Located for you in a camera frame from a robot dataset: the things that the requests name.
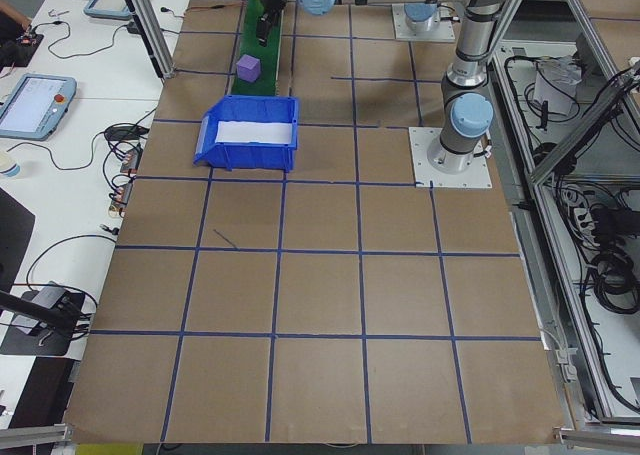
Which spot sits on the purple foam cube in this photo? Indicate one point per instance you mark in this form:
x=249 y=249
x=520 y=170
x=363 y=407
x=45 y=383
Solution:
x=248 y=69

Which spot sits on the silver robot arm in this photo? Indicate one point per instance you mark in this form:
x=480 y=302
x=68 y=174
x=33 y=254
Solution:
x=470 y=50

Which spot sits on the green conveyor belt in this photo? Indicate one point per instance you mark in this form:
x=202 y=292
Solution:
x=252 y=87

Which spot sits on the white foam pad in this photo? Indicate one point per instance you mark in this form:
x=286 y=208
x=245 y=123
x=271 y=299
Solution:
x=252 y=132

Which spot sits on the clear bin label cover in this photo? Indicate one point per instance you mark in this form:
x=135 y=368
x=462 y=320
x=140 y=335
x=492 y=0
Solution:
x=203 y=137

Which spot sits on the blue plastic storage bin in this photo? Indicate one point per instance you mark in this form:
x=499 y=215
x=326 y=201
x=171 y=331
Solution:
x=250 y=155

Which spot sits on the small circuit board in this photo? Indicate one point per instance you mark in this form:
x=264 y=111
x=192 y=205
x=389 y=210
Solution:
x=131 y=161

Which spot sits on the teach pendant with screen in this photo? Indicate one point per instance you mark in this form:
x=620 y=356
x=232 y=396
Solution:
x=32 y=105

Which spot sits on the black flat panel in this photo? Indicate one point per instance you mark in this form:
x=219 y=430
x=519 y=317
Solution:
x=12 y=235

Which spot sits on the white power strip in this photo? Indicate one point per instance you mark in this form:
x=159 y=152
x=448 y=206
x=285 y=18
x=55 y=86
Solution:
x=582 y=220

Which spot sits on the black stand base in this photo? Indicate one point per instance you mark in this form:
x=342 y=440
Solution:
x=35 y=332

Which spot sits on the short aluminium bar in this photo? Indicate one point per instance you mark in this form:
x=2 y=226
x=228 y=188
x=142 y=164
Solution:
x=35 y=434
x=600 y=435

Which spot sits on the aluminium profile post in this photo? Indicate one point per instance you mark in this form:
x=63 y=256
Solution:
x=155 y=30

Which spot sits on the white square base plate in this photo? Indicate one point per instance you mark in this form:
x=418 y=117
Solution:
x=425 y=175
x=447 y=34

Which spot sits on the V-shaped metal bar frame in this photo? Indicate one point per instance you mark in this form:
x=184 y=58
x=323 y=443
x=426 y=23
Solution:
x=547 y=285

